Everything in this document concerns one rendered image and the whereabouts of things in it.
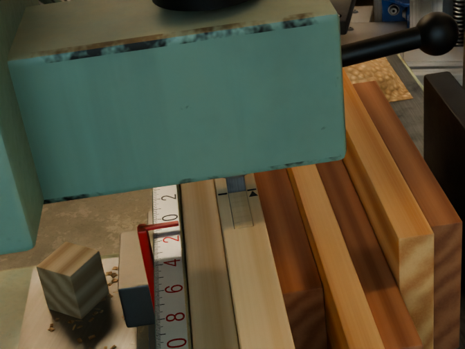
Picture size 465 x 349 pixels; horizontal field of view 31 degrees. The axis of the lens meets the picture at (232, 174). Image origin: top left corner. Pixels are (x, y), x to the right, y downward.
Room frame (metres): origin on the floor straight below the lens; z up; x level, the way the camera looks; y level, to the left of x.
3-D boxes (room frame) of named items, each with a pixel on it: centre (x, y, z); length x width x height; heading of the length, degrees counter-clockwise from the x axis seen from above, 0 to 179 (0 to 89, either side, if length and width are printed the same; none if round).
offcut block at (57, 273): (0.51, 0.13, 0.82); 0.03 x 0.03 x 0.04; 56
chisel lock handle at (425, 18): (0.36, -0.08, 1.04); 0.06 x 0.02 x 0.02; 92
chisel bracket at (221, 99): (0.35, 0.02, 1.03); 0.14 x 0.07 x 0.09; 92
